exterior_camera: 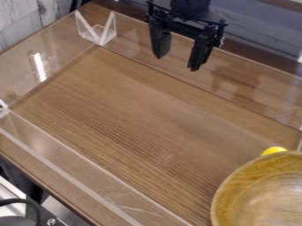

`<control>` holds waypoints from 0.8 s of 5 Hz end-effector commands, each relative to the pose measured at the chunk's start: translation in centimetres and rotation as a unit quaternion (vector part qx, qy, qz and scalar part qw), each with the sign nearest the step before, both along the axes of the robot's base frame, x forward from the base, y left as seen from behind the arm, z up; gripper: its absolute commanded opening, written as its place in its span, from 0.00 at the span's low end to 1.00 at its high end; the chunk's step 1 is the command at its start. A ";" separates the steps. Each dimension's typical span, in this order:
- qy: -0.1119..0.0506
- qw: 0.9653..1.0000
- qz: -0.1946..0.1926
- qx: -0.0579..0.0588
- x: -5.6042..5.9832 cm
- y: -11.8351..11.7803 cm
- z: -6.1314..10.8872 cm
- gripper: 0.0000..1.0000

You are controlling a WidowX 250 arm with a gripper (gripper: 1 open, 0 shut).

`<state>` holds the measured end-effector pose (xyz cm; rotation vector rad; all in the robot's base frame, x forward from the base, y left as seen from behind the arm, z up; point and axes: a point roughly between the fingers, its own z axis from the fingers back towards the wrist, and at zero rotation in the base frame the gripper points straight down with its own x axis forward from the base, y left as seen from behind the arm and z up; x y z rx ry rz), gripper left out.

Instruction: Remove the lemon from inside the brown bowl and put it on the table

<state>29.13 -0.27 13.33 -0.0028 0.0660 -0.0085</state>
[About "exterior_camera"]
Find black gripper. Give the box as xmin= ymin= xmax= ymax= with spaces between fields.
xmin=146 ymin=0 xmax=228 ymax=72

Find yellow lemon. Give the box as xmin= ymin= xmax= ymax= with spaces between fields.
xmin=261 ymin=147 xmax=288 ymax=156

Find brown wooden bowl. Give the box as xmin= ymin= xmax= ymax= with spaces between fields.
xmin=210 ymin=152 xmax=302 ymax=226

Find clear acrylic corner bracket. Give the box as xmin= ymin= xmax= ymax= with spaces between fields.
xmin=75 ymin=11 xmax=117 ymax=46

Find black table frame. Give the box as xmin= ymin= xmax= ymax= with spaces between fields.
xmin=0 ymin=157 xmax=93 ymax=226

